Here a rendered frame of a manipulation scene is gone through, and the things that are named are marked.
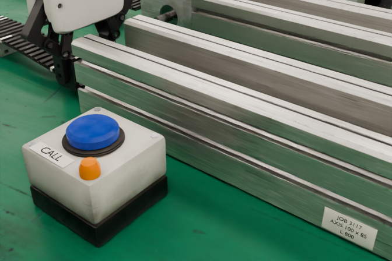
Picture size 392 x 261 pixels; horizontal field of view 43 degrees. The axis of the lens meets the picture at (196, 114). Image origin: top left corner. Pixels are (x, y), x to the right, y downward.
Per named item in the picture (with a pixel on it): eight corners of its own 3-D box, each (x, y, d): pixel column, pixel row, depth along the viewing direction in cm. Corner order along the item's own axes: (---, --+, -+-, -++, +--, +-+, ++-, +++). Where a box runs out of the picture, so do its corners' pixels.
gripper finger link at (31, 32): (60, -33, 51) (82, 10, 55) (5, 13, 47) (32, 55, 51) (68, -31, 50) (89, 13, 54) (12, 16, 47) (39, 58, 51)
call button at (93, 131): (57, 148, 38) (53, 127, 37) (96, 127, 41) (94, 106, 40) (92, 168, 36) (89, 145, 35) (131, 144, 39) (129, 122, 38)
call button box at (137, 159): (32, 204, 40) (17, 141, 37) (117, 151, 47) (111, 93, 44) (98, 250, 36) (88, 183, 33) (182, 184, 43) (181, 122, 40)
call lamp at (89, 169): (74, 175, 34) (72, 161, 34) (91, 164, 35) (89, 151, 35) (89, 183, 33) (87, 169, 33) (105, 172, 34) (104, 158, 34)
